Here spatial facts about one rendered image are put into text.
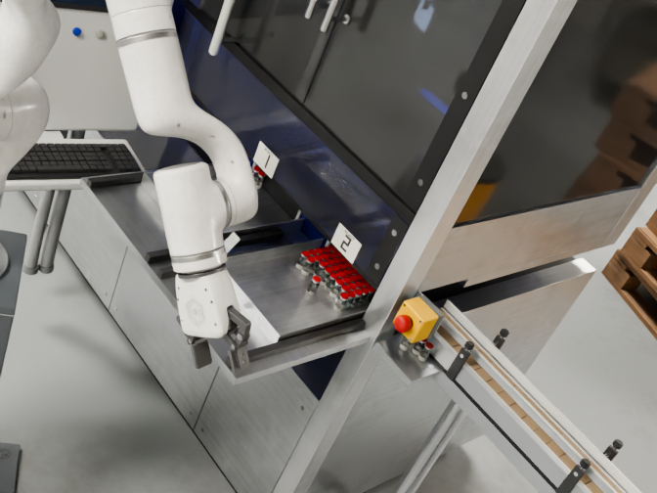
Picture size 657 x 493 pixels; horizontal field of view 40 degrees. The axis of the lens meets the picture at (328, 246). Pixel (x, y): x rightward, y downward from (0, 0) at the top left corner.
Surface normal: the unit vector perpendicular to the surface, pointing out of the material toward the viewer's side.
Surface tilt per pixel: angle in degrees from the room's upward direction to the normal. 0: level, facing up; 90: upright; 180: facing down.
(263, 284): 0
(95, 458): 0
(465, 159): 90
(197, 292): 89
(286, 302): 0
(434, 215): 90
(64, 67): 90
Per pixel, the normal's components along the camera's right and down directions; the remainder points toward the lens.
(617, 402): 0.35, -0.76
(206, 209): 0.72, 0.00
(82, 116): 0.49, 0.65
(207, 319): -0.63, 0.25
